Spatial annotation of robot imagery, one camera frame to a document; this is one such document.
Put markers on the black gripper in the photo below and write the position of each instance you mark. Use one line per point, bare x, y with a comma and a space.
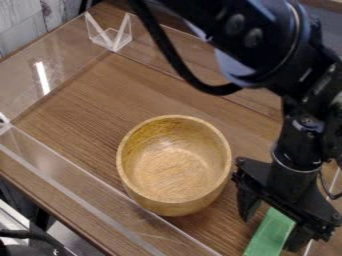
284, 183

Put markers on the green rectangular block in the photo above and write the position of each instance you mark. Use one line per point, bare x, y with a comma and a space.
271, 235

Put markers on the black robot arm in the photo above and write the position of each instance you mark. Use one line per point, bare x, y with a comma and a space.
268, 47

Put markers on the brown wooden bowl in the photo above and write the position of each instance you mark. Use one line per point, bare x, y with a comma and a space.
173, 163

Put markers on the black metal frame piece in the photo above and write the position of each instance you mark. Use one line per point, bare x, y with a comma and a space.
44, 242

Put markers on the clear acrylic corner bracket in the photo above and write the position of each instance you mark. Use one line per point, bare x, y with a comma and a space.
109, 38

